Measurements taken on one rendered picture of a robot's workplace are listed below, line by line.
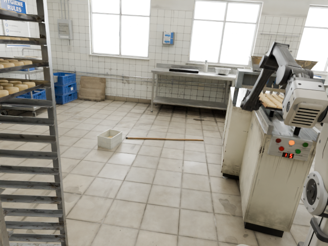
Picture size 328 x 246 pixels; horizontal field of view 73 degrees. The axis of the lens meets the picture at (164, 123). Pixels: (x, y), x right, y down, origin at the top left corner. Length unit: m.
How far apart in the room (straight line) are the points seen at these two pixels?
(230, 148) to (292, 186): 0.81
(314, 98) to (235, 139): 1.67
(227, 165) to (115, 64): 3.86
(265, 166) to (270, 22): 4.12
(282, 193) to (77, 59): 5.13
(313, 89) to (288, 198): 1.21
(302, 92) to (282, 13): 4.82
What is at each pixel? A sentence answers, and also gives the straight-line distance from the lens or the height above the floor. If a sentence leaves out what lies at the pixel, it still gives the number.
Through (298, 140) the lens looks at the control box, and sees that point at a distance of 1.67.
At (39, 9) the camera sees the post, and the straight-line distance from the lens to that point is 1.14.
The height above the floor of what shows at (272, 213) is 0.22.
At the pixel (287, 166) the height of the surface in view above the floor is 0.62.
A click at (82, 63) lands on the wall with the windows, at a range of 5.83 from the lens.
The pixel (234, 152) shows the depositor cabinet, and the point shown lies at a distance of 2.44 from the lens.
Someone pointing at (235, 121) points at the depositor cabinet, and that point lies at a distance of 2.32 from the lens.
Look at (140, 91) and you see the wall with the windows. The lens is 5.44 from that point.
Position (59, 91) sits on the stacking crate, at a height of 0.28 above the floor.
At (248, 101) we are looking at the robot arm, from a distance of 1.52.
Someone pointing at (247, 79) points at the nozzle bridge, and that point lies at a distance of 2.33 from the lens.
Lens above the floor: 1.34
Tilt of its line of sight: 19 degrees down
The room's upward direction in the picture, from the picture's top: 4 degrees clockwise
